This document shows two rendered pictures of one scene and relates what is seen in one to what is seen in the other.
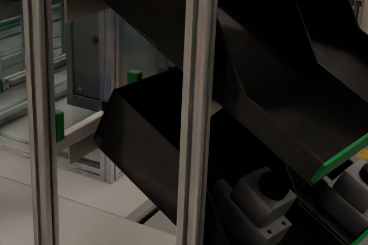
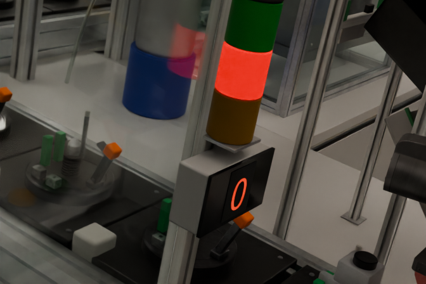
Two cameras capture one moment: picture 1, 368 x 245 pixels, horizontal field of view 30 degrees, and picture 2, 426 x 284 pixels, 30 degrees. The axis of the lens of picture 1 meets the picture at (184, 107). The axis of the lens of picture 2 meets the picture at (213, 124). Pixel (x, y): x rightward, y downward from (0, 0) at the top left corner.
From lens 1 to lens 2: 0.57 m
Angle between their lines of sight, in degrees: 3
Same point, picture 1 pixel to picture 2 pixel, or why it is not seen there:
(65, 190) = not seen: hidden behind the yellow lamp
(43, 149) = (336, 21)
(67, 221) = not seen: hidden behind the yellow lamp
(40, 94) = not seen: outside the picture
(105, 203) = (281, 130)
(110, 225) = (287, 146)
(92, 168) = (269, 102)
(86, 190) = (263, 118)
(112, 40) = not seen: outside the picture
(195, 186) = not seen: outside the picture
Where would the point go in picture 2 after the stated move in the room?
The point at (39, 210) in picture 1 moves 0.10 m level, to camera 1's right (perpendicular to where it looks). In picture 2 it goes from (318, 67) to (384, 82)
